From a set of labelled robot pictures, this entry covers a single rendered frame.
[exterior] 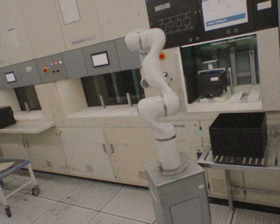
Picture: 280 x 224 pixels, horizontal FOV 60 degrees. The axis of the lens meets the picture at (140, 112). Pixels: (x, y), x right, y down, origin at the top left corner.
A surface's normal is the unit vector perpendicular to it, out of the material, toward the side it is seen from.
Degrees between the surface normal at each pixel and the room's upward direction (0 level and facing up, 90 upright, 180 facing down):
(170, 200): 90
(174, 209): 90
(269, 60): 90
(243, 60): 90
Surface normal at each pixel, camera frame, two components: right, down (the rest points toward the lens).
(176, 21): -0.50, 0.32
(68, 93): 0.85, -0.04
